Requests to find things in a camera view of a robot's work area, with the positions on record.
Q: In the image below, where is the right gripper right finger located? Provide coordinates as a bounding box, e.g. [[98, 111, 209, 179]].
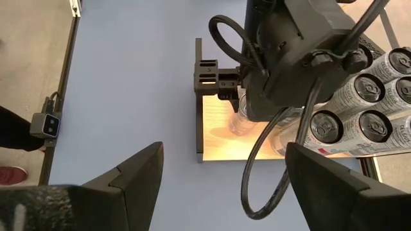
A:
[[284, 142, 411, 231]]

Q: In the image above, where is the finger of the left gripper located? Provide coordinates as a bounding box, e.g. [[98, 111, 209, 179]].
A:
[[218, 76, 241, 114]]

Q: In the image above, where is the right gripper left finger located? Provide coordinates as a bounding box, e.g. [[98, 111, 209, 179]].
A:
[[0, 141, 165, 231]]

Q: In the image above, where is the blue silver Red Bull can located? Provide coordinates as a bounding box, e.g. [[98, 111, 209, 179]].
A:
[[228, 91, 258, 136]]

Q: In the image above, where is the white Celsius Arctic can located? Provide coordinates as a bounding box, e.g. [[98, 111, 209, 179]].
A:
[[362, 46, 411, 85]]

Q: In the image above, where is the blue table mat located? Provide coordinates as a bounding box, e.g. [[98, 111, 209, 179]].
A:
[[48, 0, 363, 231]]

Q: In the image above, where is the person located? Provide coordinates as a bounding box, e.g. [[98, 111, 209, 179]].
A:
[[0, 105, 46, 187]]

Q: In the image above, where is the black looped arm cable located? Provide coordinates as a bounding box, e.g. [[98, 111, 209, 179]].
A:
[[207, 14, 268, 78], [240, 76, 322, 221]]

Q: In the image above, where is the wooden shelf black metal frame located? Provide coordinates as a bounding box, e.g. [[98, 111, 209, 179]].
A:
[[194, 37, 411, 164]]

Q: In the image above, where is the grey depth camera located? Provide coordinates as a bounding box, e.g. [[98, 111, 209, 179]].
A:
[[30, 112, 62, 139]]

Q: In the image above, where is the black camera cable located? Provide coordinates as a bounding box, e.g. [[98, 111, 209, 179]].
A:
[[47, 91, 61, 114]]

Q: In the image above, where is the white metal bracket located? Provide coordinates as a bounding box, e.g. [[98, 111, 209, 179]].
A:
[[68, 0, 83, 19]]

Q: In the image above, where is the black straight arm cable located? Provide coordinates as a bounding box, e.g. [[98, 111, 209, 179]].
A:
[[337, 0, 392, 55]]

